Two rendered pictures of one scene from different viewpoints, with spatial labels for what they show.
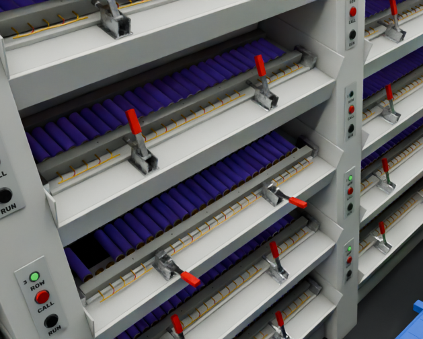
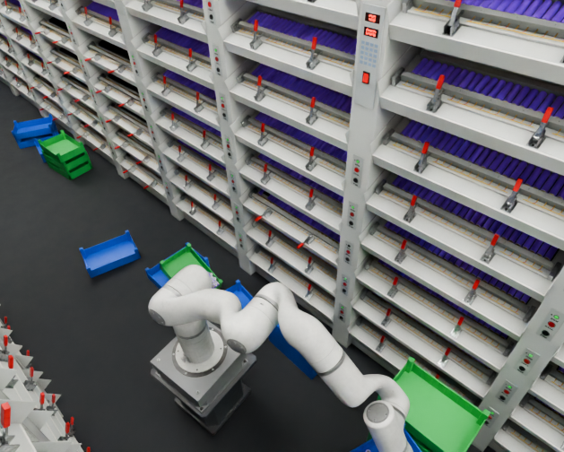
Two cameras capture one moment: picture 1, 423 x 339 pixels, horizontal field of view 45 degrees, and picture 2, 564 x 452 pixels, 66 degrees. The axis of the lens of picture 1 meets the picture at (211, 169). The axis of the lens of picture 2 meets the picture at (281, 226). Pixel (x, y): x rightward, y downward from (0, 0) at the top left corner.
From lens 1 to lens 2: 1.78 m
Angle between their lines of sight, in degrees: 68
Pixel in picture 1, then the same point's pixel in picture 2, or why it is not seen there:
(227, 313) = (287, 254)
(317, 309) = (328, 311)
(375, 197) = (375, 316)
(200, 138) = (282, 191)
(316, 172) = (331, 256)
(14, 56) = (243, 130)
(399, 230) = (399, 360)
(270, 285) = (303, 268)
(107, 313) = (250, 204)
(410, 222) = not seen: hidden behind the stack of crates
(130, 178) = (259, 179)
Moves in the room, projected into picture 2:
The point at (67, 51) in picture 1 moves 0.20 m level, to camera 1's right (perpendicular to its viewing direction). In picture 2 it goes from (248, 138) to (251, 164)
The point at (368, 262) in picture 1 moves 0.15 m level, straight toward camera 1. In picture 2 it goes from (366, 338) to (334, 332)
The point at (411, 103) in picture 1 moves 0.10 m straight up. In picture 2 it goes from (417, 308) to (422, 291)
